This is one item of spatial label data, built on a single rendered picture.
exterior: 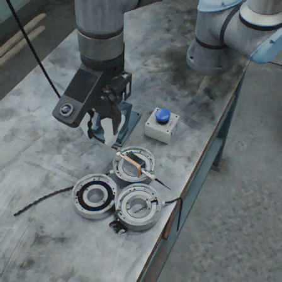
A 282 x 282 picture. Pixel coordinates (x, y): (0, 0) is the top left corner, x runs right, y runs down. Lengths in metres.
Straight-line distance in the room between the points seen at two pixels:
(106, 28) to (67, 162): 0.47
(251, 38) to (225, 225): 1.00
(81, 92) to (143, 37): 0.71
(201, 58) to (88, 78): 0.58
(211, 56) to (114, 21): 0.60
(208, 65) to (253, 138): 0.99
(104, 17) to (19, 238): 0.53
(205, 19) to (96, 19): 0.55
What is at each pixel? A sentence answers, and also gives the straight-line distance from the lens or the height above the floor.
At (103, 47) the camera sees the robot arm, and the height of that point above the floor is 1.21.
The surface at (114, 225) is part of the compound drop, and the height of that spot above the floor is 0.80.
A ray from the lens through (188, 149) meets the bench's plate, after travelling 0.95.
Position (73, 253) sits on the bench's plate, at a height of 0.80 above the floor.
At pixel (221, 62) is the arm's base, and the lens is 1.15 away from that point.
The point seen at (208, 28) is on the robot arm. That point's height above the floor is 0.95.
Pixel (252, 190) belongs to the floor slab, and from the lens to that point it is 1.88.
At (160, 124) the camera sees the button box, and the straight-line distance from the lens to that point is 0.94.
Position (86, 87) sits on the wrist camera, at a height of 1.15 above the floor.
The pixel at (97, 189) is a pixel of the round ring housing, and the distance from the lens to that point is 0.86.
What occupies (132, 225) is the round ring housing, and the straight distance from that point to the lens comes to 0.80.
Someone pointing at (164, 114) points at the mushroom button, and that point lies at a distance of 0.93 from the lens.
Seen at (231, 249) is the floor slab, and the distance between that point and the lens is 1.72.
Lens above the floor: 1.56
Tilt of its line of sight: 52 degrees down
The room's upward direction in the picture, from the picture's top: 2 degrees counter-clockwise
